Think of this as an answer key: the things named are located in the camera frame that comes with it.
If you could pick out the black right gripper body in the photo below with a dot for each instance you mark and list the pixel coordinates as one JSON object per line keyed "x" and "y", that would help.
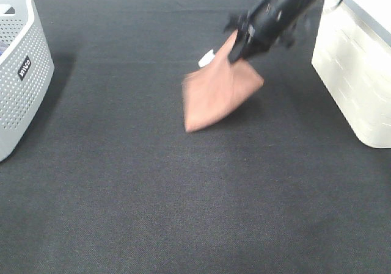
{"x": 270, "y": 22}

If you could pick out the pink towel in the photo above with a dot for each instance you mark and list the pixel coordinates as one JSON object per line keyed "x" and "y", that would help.
{"x": 217, "y": 89}

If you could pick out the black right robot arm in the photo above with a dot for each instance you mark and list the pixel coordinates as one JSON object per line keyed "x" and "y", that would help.
{"x": 268, "y": 23}

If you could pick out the white plastic storage bin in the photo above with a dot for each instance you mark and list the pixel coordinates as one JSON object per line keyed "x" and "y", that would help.
{"x": 352, "y": 58}

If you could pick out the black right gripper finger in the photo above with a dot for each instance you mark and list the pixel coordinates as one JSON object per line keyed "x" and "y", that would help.
{"x": 238, "y": 47}

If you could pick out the grey perforated laundry basket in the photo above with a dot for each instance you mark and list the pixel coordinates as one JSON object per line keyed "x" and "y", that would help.
{"x": 26, "y": 71}

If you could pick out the black table mat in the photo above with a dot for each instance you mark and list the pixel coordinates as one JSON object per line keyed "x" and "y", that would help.
{"x": 106, "y": 180}

